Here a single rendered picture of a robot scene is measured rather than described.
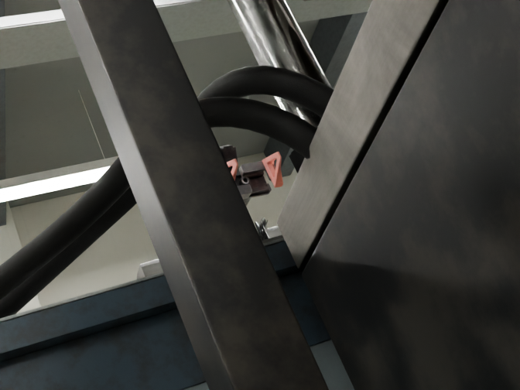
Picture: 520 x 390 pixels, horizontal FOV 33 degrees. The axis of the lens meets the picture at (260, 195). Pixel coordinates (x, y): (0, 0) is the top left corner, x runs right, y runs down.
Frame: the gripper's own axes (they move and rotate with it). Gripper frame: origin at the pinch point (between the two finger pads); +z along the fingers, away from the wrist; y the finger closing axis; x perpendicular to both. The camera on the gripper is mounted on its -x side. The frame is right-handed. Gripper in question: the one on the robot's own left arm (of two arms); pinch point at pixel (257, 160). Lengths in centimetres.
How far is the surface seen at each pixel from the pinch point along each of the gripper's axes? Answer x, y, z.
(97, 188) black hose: 31, -53, 54
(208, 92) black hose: 26, -40, 62
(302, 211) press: 43, -37, 64
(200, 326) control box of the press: 57, -58, 79
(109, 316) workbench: 42, -53, 46
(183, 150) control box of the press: 45, -56, 81
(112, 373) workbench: 48, -55, 44
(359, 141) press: 45, -39, 80
